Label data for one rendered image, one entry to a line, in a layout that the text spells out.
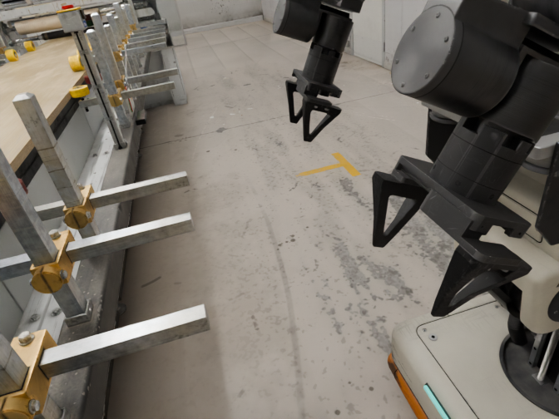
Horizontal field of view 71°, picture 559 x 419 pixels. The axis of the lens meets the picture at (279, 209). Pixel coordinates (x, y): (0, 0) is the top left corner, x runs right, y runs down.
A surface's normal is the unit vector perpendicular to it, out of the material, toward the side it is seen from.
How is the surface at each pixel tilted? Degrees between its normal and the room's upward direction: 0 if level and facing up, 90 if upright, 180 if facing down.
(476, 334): 0
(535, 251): 8
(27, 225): 90
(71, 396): 0
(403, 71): 62
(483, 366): 0
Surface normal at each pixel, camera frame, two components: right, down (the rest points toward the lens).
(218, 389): -0.14, -0.84
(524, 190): -0.62, -0.58
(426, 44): -0.91, -0.18
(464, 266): -0.95, 0.18
